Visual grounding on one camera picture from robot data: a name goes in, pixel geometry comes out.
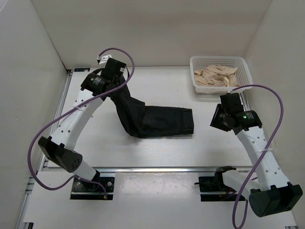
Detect aluminium frame rail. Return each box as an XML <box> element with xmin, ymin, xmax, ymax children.
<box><xmin>244</xmin><ymin>88</ymin><xmax>305</xmax><ymax>229</ymax></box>
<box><xmin>39</xmin><ymin>166</ymin><xmax>258</xmax><ymax>174</ymax></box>
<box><xmin>15</xmin><ymin>69</ymin><xmax>74</xmax><ymax>229</ymax></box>

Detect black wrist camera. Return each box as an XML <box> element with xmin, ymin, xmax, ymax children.
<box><xmin>97</xmin><ymin>54</ymin><xmax>126</xmax><ymax>80</ymax></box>
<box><xmin>220</xmin><ymin>93</ymin><xmax>244</xmax><ymax>115</ymax></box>

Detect aluminium front frame rail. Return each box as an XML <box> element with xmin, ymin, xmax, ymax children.
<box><xmin>39</xmin><ymin>166</ymin><xmax>258</xmax><ymax>174</ymax></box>

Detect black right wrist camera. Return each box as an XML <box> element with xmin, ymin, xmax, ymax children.
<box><xmin>220</xmin><ymin>93</ymin><xmax>244</xmax><ymax>115</ymax></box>

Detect white plastic basket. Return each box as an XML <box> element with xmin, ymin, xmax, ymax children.
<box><xmin>190</xmin><ymin>56</ymin><xmax>253</xmax><ymax>94</ymax></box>

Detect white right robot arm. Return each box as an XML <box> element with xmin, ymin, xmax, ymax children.
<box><xmin>211</xmin><ymin>102</ymin><xmax>303</xmax><ymax>217</ymax></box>

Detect black trousers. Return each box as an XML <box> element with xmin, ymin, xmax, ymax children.
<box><xmin>109</xmin><ymin>86</ymin><xmax>194</xmax><ymax>138</ymax></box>

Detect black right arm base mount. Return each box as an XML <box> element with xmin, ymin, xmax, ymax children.
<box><xmin>194</xmin><ymin>166</ymin><xmax>237</xmax><ymax>202</ymax></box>

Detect aluminium right frame rail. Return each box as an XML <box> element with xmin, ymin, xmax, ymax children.
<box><xmin>244</xmin><ymin>88</ymin><xmax>305</xmax><ymax>229</ymax></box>

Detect aluminium left frame rail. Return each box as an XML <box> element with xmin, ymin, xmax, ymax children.
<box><xmin>15</xmin><ymin>69</ymin><xmax>74</xmax><ymax>229</ymax></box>

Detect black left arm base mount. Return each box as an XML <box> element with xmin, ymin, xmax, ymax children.
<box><xmin>70</xmin><ymin>175</ymin><xmax>115</xmax><ymax>200</ymax></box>

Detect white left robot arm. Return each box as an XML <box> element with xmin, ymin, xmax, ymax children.
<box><xmin>38</xmin><ymin>72</ymin><xmax>125</xmax><ymax>191</ymax></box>

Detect beige trousers in basket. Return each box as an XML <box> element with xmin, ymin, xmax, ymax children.
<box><xmin>194</xmin><ymin>65</ymin><xmax>241</xmax><ymax>87</ymax></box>

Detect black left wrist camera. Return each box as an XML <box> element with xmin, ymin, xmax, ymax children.
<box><xmin>97</xmin><ymin>54</ymin><xmax>126</xmax><ymax>80</ymax></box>

